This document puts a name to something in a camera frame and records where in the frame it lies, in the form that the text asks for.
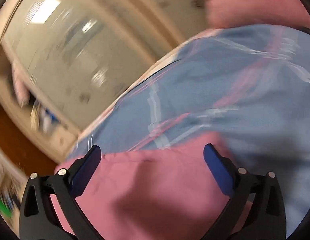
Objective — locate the blue plaid bed sheet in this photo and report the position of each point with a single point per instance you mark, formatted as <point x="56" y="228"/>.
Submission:
<point x="250" y="85"/>

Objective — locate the cream sliding-door wardrobe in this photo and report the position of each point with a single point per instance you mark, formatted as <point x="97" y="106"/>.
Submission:
<point x="77" y="56"/>

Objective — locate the pink and white hooded jacket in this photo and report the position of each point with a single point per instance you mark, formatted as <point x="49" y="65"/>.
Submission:
<point x="155" y="194"/>

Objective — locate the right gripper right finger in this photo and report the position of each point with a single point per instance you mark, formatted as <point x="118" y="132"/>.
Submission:
<point x="255" y="209"/>

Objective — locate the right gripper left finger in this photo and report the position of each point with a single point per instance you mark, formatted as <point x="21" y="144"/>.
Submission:
<point x="38" y="218"/>

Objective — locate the brown wooden door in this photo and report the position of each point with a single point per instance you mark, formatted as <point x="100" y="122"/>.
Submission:
<point x="21" y="151"/>

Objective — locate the rolled pink quilt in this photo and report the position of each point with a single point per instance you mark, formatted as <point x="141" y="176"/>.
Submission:
<point x="236" y="13"/>

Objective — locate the pink garment hanging in wardrobe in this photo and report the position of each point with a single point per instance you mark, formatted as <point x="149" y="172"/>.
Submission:
<point x="21" y="91"/>

